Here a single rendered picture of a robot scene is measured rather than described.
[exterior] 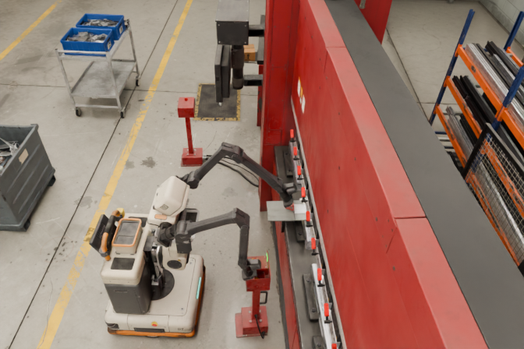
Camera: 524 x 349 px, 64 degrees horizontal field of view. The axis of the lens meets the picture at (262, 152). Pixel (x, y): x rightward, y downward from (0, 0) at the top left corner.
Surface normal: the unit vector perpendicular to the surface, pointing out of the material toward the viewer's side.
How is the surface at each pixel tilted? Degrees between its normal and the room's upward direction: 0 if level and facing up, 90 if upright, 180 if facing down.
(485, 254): 0
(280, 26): 90
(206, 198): 0
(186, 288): 0
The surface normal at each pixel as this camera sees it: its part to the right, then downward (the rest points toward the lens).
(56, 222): 0.04, -0.76
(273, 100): 0.07, 0.66
